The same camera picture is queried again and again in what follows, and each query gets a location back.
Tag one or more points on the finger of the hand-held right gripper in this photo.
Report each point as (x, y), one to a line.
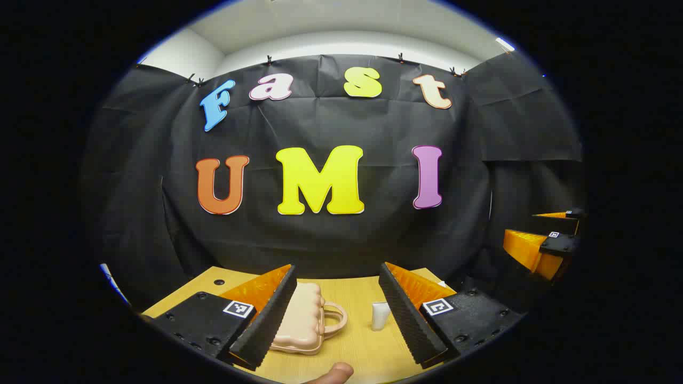
(565, 224)
(557, 244)

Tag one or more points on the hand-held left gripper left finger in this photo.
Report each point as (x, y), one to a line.
(269, 320)

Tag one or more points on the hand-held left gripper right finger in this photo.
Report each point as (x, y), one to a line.
(411, 325)

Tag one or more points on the white skin care tube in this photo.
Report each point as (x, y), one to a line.
(380, 316)

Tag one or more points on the pink suitcase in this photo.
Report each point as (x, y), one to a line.
(304, 320)

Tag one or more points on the ceiling light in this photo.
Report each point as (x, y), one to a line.
(505, 44)

